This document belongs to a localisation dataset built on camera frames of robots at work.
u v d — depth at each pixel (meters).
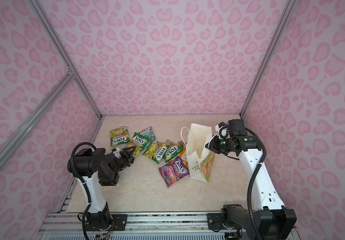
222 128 0.65
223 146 0.63
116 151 0.92
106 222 0.66
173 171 0.86
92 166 0.56
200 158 0.67
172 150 0.93
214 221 0.73
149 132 1.05
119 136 1.04
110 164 0.76
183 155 0.93
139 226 0.72
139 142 1.01
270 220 0.36
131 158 0.92
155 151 0.95
